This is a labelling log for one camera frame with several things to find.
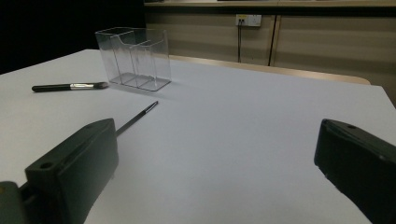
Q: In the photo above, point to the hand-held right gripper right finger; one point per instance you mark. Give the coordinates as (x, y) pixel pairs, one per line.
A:
(358, 158)

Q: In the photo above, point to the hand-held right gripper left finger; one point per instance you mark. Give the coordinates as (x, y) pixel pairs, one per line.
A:
(74, 161)

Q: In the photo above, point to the thick black makeup brush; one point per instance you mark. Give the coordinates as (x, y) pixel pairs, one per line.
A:
(62, 87)

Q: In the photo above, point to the thin black makeup brush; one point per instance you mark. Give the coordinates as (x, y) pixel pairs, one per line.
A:
(137, 117)

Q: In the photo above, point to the clear acrylic organizer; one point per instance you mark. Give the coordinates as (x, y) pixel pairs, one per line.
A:
(137, 59)

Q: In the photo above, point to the wooden table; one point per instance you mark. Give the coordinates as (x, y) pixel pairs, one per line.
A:
(280, 71)

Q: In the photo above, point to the white wall socket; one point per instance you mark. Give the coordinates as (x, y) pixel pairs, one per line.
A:
(248, 20)

